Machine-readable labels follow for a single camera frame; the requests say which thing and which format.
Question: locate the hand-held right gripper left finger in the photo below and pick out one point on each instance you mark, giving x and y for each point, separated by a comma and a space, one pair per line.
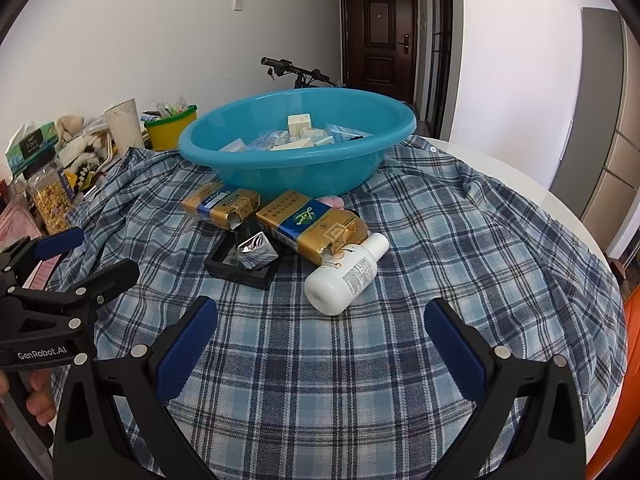
185, 355

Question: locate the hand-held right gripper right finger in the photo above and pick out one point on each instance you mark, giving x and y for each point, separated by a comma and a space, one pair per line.
455, 355

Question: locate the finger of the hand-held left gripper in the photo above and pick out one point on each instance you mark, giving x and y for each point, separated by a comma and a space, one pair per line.
57, 242
110, 277

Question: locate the silver foil packet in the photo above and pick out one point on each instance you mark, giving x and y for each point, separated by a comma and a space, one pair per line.
256, 251

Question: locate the white lotion bottle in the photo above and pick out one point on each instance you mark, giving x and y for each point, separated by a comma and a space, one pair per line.
340, 280

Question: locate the blue plastic basin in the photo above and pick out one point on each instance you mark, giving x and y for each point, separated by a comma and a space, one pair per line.
300, 170

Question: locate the white desktop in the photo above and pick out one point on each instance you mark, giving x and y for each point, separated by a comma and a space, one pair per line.
525, 180

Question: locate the person's left hand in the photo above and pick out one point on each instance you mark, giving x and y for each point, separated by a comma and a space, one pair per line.
41, 400

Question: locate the clear jar of snacks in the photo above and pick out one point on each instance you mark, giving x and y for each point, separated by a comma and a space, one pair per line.
50, 200

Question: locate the pink packet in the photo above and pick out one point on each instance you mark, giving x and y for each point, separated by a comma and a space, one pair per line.
17, 225

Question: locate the black square tray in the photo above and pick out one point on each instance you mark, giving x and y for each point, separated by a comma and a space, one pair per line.
225, 265

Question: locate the green tissue box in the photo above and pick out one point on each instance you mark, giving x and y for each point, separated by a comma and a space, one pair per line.
30, 147

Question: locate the beige plush toy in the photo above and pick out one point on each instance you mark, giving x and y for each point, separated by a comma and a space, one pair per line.
75, 132

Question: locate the gold cigarette box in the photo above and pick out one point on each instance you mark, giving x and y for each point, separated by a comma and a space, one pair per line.
215, 205
305, 225

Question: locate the blue plaid shirt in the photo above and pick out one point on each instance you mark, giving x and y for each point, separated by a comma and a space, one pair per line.
325, 385

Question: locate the beige paper cup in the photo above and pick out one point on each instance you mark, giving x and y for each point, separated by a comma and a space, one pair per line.
125, 125

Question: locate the yellow plastic container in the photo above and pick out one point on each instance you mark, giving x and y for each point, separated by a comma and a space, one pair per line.
167, 132

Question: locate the orange plastic object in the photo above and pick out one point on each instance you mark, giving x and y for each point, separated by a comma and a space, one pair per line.
620, 410

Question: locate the pink round object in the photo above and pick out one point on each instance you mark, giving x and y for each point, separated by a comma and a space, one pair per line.
332, 202

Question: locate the long cream box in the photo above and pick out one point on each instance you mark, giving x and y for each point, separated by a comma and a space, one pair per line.
300, 143

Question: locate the small cream box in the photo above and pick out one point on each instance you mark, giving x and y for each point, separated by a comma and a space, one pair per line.
300, 125

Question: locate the light blue box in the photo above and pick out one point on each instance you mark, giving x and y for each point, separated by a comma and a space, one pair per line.
345, 131

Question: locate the black bicycle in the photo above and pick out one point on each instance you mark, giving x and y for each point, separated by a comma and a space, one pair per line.
300, 77

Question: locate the grey cabinet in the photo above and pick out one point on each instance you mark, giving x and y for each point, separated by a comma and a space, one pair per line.
600, 110

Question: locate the black framed glass door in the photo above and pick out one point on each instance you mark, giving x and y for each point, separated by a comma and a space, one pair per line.
440, 50

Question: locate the dark brown door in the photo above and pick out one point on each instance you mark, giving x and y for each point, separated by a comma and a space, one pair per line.
378, 35

